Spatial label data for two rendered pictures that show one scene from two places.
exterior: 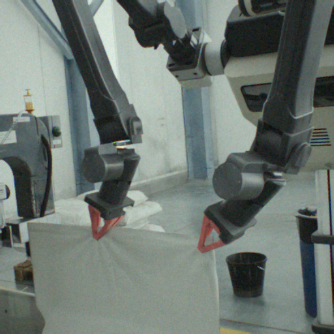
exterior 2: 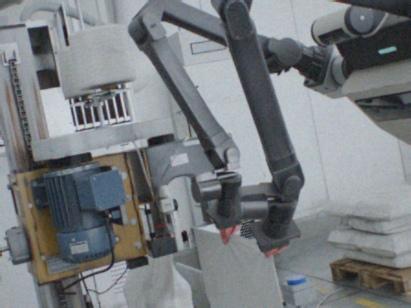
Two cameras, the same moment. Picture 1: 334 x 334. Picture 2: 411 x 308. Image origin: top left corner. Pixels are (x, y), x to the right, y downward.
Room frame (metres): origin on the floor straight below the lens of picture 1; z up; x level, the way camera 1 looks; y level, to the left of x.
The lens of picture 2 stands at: (-0.44, -0.84, 1.39)
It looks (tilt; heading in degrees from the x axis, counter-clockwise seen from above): 3 degrees down; 34
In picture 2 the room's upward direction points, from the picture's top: 11 degrees counter-clockwise
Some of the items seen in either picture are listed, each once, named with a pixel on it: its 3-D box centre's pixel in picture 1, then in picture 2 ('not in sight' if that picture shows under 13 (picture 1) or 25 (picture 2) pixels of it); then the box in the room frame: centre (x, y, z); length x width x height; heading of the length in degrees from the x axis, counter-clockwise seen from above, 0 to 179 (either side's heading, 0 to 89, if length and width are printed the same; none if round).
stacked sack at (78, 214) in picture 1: (85, 212); (405, 201); (4.09, 0.67, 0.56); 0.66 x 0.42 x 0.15; 146
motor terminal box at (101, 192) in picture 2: not in sight; (102, 195); (0.83, 0.36, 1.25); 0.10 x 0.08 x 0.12; 171
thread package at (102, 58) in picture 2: not in sight; (102, 58); (0.97, 0.39, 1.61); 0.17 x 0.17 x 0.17
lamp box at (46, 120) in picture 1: (45, 132); not in sight; (1.36, 0.31, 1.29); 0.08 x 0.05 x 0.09; 56
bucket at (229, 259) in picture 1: (246, 274); not in sight; (3.43, -0.55, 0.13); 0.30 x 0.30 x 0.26
